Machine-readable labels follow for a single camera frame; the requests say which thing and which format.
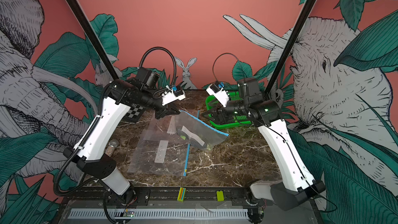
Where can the clear zip bag blue zipper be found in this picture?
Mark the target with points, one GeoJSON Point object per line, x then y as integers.
{"type": "Point", "coordinates": [209, 134]}

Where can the black frame post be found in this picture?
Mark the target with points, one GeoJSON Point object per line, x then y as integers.
{"type": "Point", "coordinates": [91, 35]}
{"type": "Point", "coordinates": [304, 14]}

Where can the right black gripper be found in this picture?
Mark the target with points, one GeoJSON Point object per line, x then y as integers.
{"type": "Point", "coordinates": [221, 113]}

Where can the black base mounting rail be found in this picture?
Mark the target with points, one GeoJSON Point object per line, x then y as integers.
{"type": "Point", "coordinates": [238, 196]}

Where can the green plastic basket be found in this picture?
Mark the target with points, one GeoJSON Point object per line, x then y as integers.
{"type": "Point", "coordinates": [228, 119]}

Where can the left black frame post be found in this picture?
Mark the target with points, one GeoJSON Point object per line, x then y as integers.
{"type": "Point", "coordinates": [91, 35]}

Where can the white perforated rail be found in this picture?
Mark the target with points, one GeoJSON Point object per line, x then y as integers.
{"type": "Point", "coordinates": [159, 213]}

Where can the striped colour block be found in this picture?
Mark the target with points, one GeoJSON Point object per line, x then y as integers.
{"type": "Point", "coordinates": [181, 194]}

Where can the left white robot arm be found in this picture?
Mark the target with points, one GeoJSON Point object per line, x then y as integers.
{"type": "Point", "coordinates": [122, 100]}

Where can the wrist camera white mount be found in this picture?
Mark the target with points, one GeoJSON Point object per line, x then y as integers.
{"type": "Point", "coordinates": [172, 94]}
{"type": "Point", "coordinates": [217, 90]}

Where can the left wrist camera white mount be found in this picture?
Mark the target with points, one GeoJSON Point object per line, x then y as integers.
{"type": "Point", "coordinates": [172, 94]}

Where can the dark purple eggplant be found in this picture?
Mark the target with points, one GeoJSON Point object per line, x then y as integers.
{"type": "Point", "coordinates": [192, 138]}

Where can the right black frame post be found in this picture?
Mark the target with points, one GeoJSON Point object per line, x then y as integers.
{"type": "Point", "coordinates": [304, 14]}

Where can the black white checkerboard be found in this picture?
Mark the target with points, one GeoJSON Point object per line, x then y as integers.
{"type": "Point", "coordinates": [134, 114]}

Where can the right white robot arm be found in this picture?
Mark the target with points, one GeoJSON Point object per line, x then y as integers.
{"type": "Point", "coordinates": [297, 184]}

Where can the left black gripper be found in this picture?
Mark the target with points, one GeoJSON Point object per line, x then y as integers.
{"type": "Point", "coordinates": [168, 111]}

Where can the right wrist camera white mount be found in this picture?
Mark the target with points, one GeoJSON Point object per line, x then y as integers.
{"type": "Point", "coordinates": [217, 90]}

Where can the green small block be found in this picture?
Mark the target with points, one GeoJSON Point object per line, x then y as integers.
{"type": "Point", "coordinates": [220, 196]}

